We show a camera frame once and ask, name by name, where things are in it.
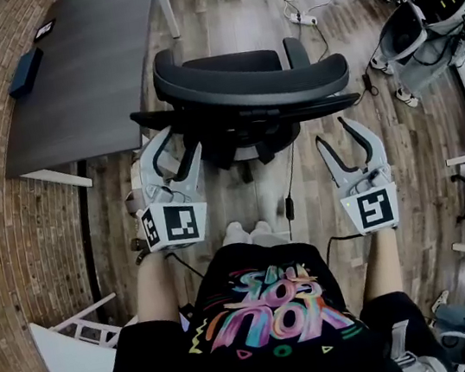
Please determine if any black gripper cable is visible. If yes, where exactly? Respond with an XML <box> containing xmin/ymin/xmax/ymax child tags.
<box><xmin>321</xmin><ymin>230</ymin><xmax>373</xmax><ymax>268</ymax></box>
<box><xmin>162</xmin><ymin>247</ymin><xmax>207</xmax><ymax>285</ymax></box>

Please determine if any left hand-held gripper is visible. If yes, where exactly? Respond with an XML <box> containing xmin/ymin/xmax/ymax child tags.
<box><xmin>118</xmin><ymin>119</ymin><xmax>219</xmax><ymax>256</ymax></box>

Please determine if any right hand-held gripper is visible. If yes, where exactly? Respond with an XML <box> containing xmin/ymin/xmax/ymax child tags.
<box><xmin>312</xmin><ymin>108</ymin><xmax>404</xmax><ymax>242</ymax></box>

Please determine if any white power strip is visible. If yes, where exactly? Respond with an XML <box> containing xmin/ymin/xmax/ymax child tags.
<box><xmin>289</xmin><ymin>8</ymin><xmax>319</xmax><ymax>29</ymax></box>

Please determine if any person's white shoe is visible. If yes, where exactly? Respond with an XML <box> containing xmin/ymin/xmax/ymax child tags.
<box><xmin>219</xmin><ymin>219</ymin><xmax>253</xmax><ymax>250</ymax></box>
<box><xmin>247</xmin><ymin>218</ymin><xmax>275</xmax><ymax>241</ymax></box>

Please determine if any black t-shirt with colourful print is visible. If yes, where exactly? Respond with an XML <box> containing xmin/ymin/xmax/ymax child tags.
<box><xmin>86</xmin><ymin>212</ymin><xmax>456</xmax><ymax>372</ymax></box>

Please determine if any small black floor adapter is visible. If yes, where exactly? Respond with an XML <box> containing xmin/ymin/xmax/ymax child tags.
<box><xmin>360</xmin><ymin>71</ymin><xmax>380</xmax><ymax>99</ymax></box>

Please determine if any black office chair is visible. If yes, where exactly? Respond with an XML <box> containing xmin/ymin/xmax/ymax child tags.
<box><xmin>119</xmin><ymin>21</ymin><xmax>373</xmax><ymax>201</ymax></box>

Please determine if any dark grey desk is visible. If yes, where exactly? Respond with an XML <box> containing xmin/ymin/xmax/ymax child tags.
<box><xmin>0</xmin><ymin>0</ymin><xmax>204</xmax><ymax>202</ymax></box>

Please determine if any grey backpack strap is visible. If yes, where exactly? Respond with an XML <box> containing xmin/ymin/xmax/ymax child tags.
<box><xmin>384</xmin><ymin>313</ymin><xmax>449</xmax><ymax>372</ymax></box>

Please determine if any person's right white shoe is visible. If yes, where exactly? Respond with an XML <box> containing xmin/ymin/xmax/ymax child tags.
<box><xmin>247</xmin><ymin>218</ymin><xmax>275</xmax><ymax>241</ymax></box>

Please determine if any person's left forearm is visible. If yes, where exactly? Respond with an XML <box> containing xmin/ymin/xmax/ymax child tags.
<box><xmin>126</xmin><ymin>247</ymin><xmax>186</xmax><ymax>329</ymax></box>

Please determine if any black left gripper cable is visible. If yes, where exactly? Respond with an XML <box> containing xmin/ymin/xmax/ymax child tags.
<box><xmin>162</xmin><ymin>247</ymin><xmax>207</xmax><ymax>285</ymax></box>

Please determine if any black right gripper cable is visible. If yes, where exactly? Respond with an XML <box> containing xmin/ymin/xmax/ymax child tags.
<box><xmin>321</xmin><ymin>230</ymin><xmax>373</xmax><ymax>268</ymax></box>

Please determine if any person's left white shoe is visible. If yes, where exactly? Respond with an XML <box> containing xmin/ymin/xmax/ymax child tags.
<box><xmin>219</xmin><ymin>219</ymin><xmax>253</xmax><ymax>250</ymax></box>

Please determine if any black power adapter with cable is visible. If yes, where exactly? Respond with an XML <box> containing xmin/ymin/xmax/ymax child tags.
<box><xmin>272</xmin><ymin>139</ymin><xmax>312</xmax><ymax>237</ymax></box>

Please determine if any dark blue flat box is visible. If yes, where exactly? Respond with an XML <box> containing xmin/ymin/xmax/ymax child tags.
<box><xmin>2</xmin><ymin>45</ymin><xmax>51</xmax><ymax>101</ymax></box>

